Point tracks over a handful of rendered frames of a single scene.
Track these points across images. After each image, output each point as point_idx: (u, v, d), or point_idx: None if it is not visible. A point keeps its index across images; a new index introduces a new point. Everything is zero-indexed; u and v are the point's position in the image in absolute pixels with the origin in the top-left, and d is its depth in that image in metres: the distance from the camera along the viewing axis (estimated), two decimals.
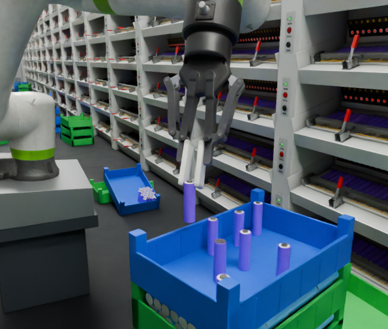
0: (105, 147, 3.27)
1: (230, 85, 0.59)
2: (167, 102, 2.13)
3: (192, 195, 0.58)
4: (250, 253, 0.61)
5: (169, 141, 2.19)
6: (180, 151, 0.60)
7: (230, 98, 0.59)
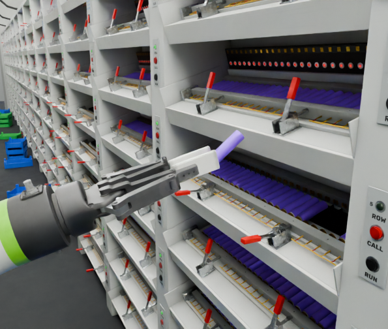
0: (70, 247, 2.58)
1: (109, 176, 0.60)
2: (134, 260, 1.44)
3: None
4: (231, 150, 0.61)
5: (137, 312, 1.50)
6: (186, 168, 0.57)
7: (122, 171, 0.61)
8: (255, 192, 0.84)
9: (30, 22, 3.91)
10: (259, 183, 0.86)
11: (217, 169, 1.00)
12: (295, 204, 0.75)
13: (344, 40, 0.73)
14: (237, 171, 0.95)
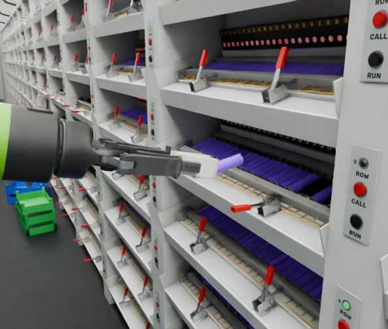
0: (68, 239, 2.59)
1: None
2: (130, 246, 1.45)
3: None
4: (330, 197, 0.69)
5: (134, 297, 1.51)
6: (190, 162, 0.57)
7: None
8: (248, 168, 0.85)
9: (29, 17, 3.92)
10: (252, 160, 0.88)
11: (211, 149, 1.01)
12: (286, 177, 0.77)
13: (334, 14, 0.74)
14: (231, 150, 0.96)
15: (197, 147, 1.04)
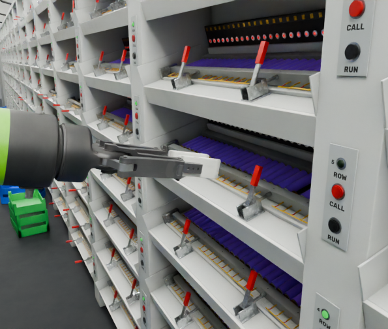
0: (60, 241, 2.56)
1: (124, 173, 0.50)
2: (119, 247, 1.42)
3: None
4: None
5: (122, 300, 1.48)
6: None
7: (140, 175, 0.50)
8: (237, 166, 0.82)
9: None
10: (242, 157, 0.85)
11: (200, 146, 0.98)
12: (276, 174, 0.74)
13: (319, 8, 0.71)
14: (220, 147, 0.94)
15: (186, 145, 1.01)
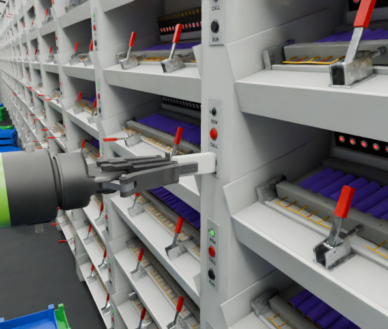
0: (47, 225, 2.71)
1: None
2: (91, 220, 1.57)
3: None
4: None
5: None
6: None
7: (141, 190, 0.52)
8: (175, 134, 0.97)
9: None
10: (181, 127, 1.00)
11: (152, 121, 1.13)
12: None
13: None
14: (167, 121, 1.09)
15: (140, 121, 1.16)
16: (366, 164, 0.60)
